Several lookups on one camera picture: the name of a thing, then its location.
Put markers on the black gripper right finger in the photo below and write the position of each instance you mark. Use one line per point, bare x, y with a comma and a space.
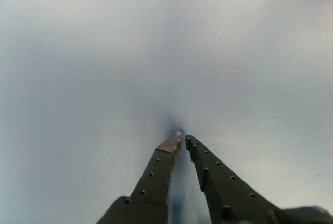
223, 195

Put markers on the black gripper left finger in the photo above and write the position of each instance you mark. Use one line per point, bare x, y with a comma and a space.
151, 182

